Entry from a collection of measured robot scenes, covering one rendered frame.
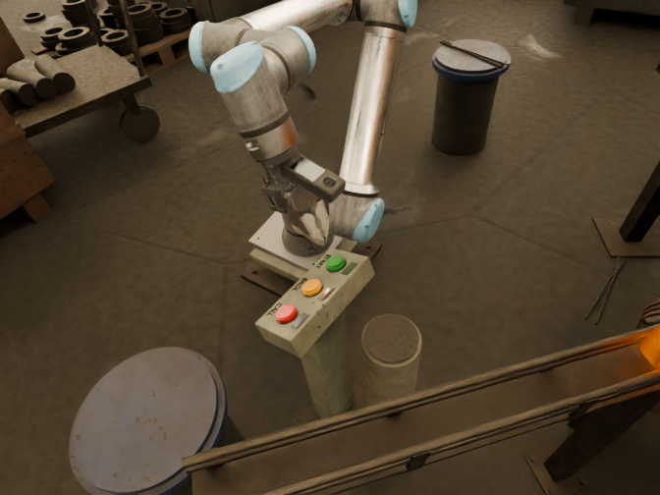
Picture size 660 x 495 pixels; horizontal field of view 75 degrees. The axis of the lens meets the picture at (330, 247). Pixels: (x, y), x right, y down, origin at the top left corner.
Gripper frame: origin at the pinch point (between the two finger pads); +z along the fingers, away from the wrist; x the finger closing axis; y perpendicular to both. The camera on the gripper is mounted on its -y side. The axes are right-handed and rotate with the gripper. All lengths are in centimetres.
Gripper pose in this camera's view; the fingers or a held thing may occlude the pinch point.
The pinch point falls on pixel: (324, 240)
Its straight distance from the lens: 85.7
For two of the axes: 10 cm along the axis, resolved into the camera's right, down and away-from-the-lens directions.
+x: -6.2, 6.1, -4.8
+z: 3.4, 7.7, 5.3
